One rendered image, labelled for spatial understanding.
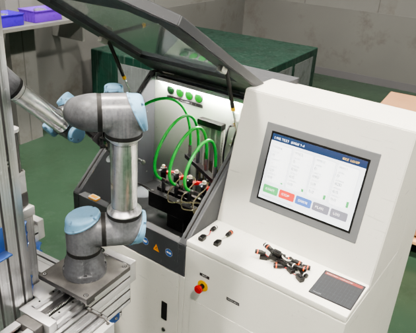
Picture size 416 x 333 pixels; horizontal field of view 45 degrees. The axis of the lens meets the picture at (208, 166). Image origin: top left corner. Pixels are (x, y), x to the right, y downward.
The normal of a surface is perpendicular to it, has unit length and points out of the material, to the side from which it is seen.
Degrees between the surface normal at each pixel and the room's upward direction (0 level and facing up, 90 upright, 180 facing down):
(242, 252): 0
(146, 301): 90
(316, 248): 76
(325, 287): 0
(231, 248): 0
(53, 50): 90
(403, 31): 90
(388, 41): 90
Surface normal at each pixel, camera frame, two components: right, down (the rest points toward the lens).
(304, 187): -0.56, 0.09
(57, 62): 0.85, 0.27
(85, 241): 0.22, 0.43
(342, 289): 0.06, -0.90
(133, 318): -0.59, 0.32
